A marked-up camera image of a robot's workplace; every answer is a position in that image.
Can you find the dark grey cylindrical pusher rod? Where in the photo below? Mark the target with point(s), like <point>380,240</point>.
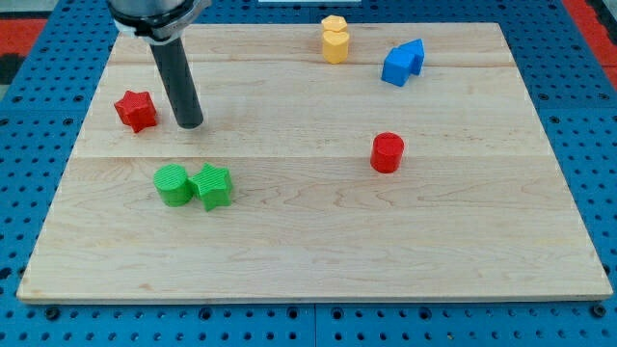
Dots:
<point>175,73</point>

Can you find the red star block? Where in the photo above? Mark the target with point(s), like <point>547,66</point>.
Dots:
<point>136,110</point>

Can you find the green star block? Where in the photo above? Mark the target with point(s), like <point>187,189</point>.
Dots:
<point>212,186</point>

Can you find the green cylinder block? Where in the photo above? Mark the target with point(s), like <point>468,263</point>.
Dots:
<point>172,184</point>

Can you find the yellow heart block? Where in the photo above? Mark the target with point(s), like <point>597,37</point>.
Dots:
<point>335,46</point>

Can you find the yellow hexagon block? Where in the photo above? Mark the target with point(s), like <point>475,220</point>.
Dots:
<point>334,23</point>

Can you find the light wooden board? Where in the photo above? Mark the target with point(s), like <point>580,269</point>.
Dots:
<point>478,210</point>

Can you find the blue cube block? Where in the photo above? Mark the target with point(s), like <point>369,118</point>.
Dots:
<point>397,67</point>

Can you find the red cylinder block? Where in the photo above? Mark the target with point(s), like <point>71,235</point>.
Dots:
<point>387,151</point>

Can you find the blue pentagon block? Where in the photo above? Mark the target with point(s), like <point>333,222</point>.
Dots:
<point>416,48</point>

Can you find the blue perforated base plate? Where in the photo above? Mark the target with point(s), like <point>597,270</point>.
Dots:
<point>59,49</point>

